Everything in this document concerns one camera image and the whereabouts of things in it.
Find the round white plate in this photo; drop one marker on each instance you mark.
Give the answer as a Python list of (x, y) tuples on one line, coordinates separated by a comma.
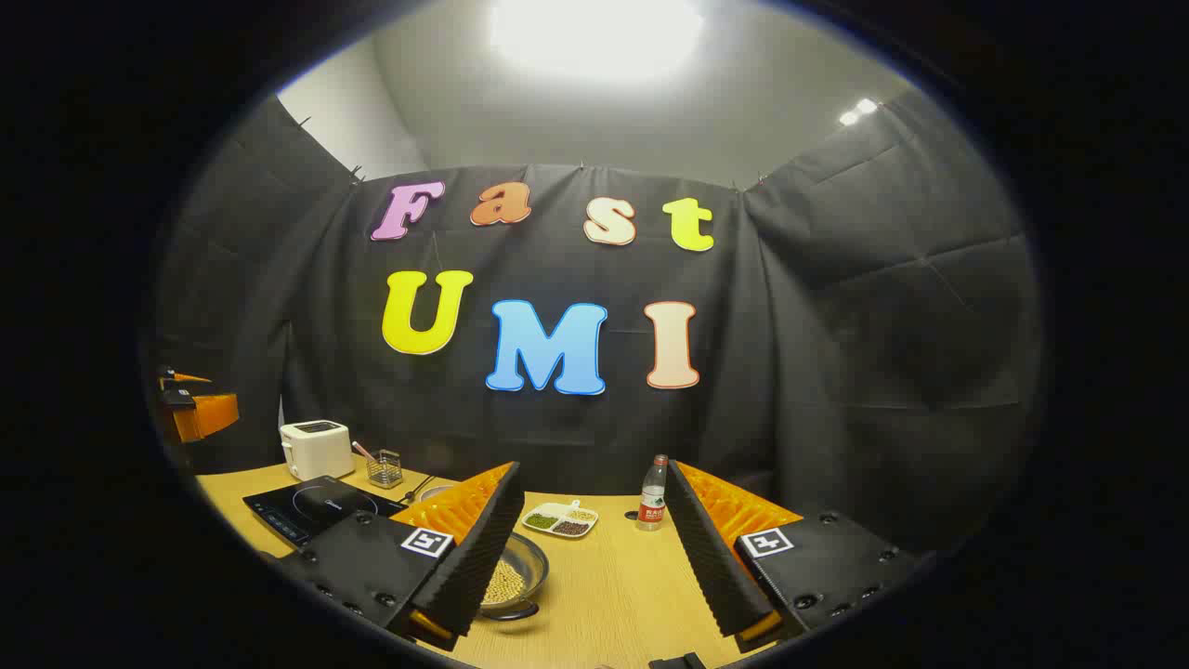
[(435, 491)]

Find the white divided dish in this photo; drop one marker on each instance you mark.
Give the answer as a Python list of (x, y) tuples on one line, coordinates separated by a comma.
[(560, 509)]

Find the black induction cooktop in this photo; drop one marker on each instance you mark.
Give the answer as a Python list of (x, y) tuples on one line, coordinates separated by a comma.
[(316, 506)]

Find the pile of soybeans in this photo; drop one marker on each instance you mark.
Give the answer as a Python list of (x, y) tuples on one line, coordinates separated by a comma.
[(509, 583)]

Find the small ceiling light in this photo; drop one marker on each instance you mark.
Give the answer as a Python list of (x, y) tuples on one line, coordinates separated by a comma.
[(859, 111)]

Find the pile of green mung beans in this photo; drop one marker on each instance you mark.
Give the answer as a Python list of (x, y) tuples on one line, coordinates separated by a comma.
[(540, 521)]

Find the black backdrop cloth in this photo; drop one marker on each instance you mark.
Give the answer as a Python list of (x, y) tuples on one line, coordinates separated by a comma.
[(836, 372)]

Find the clear water bottle red label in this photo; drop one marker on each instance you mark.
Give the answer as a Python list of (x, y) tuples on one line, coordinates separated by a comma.
[(652, 506)]

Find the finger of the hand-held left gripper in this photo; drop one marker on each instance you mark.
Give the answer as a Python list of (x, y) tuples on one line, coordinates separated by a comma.
[(186, 381), (209, 415)]

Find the white toaster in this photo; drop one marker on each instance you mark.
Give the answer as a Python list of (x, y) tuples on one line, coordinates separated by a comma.
[(316, 451)]

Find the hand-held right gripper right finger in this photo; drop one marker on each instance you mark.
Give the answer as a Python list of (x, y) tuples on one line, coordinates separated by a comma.
[(711, 557)]

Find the large ceiling light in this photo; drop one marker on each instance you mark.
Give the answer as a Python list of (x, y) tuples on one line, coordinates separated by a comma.
[(594, 37)]

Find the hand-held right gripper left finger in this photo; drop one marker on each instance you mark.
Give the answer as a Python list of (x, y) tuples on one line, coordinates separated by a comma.
[(483, 557)]

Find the pile of dark red beans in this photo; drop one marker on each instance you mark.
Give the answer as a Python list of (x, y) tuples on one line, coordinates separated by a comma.
[(570, 528)]

